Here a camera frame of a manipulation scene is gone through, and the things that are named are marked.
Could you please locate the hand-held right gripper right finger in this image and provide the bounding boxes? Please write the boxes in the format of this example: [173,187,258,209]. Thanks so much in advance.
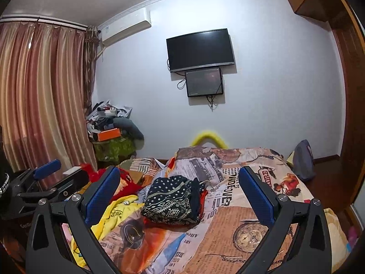
[238,166,333,274]

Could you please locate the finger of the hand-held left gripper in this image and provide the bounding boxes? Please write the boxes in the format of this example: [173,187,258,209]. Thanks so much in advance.
[16,160,62,195]
[17,167,89,206]

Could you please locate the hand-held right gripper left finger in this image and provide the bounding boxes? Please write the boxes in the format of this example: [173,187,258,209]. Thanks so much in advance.
[26,166,122,274]

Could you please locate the navy patterned hooded garment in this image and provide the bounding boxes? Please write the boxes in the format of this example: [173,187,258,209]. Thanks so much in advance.
[141,175,206,226]

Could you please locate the yellow garment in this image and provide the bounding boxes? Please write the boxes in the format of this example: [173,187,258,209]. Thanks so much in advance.
[67,195,146,267]

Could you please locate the red plush toy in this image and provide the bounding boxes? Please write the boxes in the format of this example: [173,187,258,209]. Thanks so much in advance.
[78,163,143,203]

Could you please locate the green patterned bag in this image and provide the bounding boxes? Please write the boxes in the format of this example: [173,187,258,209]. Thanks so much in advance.
[93,137,137,163]

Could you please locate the printed blanket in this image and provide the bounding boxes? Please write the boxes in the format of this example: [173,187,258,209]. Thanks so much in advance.
[61,145,351,274]

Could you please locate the orange box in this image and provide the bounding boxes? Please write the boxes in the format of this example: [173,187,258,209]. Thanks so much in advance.
[98,128,122,142]

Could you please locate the grey-blue backpack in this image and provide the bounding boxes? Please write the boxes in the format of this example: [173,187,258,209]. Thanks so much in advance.
[292,139,316,182]

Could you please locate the dark grey cushion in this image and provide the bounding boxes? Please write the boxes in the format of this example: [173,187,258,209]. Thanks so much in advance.
[112,118,144,150]

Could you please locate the pile of bags and papers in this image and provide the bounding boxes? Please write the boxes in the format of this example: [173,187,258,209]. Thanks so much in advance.
[86,100,133,137]

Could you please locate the striped pink curtain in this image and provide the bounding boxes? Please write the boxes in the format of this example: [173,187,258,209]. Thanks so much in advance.
[0,20,99,174]

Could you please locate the yellow fuzzy plush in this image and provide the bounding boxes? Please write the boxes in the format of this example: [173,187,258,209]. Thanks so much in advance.
[191,130,229,149]

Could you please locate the pink shoes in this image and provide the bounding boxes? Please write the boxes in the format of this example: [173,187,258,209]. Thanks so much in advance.
[346,225,358,244]

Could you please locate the brown fringed curtain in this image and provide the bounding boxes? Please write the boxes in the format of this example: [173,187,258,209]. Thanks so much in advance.
[86,26,100,115]

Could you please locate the wooden door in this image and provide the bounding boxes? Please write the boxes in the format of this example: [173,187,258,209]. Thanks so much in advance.
[332,20,362,200]

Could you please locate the curtain rod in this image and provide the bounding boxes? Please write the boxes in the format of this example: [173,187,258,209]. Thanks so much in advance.
[0,14,89,30]

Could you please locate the white air conditioner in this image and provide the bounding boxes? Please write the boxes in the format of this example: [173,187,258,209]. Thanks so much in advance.
[97,8,151,46]

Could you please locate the wooden wardrobe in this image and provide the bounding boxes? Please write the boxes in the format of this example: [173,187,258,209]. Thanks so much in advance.
[281,0,365,206]

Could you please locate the braided lanyard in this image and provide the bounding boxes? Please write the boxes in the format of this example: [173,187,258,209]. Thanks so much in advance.
[0,171,10,196]

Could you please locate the small wall monitor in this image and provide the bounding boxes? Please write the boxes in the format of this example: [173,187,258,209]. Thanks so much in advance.
[185,68,223,98]

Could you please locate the large wall television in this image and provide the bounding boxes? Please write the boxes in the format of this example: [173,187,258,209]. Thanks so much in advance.
[166,29,236,73]

